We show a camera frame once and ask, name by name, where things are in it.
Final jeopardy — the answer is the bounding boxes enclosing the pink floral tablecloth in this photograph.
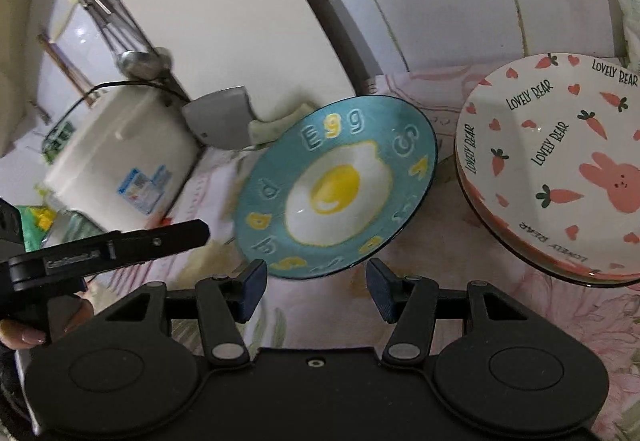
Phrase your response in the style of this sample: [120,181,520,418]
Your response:
[0,64,640,441]

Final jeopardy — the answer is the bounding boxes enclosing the white rice cooker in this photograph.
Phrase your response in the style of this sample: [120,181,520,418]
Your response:
[42,84,204,218]

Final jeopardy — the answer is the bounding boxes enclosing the green yellow packet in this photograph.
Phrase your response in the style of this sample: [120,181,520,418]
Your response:
[12,204,69,252]

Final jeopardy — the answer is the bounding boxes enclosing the blue fried egg plate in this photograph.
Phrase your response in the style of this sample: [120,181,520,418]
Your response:
[234,97,439,281]

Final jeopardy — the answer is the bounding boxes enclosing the person's left hand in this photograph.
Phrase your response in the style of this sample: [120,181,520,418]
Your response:
[0,293,94,350]

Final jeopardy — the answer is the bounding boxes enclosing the hanging metal utensils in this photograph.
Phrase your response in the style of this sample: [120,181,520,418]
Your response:
[64,0,157,78]

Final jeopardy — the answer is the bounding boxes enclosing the cleaver with cream handle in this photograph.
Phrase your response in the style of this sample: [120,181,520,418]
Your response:
[181,86,252,150]

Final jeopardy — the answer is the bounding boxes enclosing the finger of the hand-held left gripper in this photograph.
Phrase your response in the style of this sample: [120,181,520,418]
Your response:
[102,220,211,268]

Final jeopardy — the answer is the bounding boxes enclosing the white plastic seasoning bag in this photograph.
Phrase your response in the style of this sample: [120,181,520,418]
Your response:
[595,0,640,71]

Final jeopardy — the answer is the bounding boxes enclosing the wooden chopstick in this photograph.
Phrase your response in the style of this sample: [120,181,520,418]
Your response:
[37,35,95,105]
[42,33,97,94]

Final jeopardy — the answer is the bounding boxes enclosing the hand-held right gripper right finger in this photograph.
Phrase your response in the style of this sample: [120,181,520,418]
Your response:
[366,258,544,369]

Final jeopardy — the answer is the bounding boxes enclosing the black power cable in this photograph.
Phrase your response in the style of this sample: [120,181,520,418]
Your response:
[64,79,194,123]

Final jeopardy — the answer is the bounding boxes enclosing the green printed packet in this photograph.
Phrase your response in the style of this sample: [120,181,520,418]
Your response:
[42,118,77,165]

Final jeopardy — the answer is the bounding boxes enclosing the cream cutting board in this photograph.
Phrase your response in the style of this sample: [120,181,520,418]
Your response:
[106,0,385,128]

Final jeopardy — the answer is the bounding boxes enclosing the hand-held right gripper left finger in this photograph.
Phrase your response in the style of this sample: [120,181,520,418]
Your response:
[93,258,269,369]

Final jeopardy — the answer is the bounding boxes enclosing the metal ladle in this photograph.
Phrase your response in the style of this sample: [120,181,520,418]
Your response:
[75,0,174,73]

